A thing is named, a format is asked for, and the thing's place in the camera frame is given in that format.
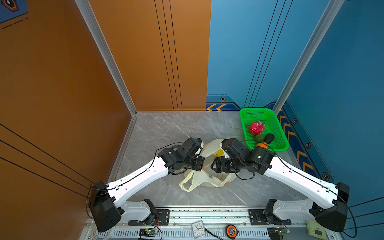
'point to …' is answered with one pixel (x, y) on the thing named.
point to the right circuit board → (277, 233)
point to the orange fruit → (262, 145)
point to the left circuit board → (148, 232)
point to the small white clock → (198, 229)
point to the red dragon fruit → (256, 128)
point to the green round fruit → (259, 138)
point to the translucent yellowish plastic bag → (208, 177)
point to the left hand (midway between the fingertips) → (204, 162)
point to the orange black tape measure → (231, 231)
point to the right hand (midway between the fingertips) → (214, 168)
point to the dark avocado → (269, 138)
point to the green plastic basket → (270, 120)
